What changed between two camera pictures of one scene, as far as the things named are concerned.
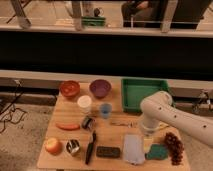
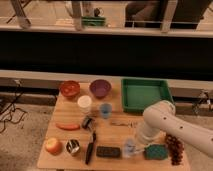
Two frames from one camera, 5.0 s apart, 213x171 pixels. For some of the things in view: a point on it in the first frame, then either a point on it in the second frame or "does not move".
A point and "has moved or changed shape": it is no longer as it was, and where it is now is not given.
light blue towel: x=134 y=153 has moved or changed shape
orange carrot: x=67 y=126 does not move
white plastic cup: x=84 y=103 does not move
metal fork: x=129 y=124 does not move
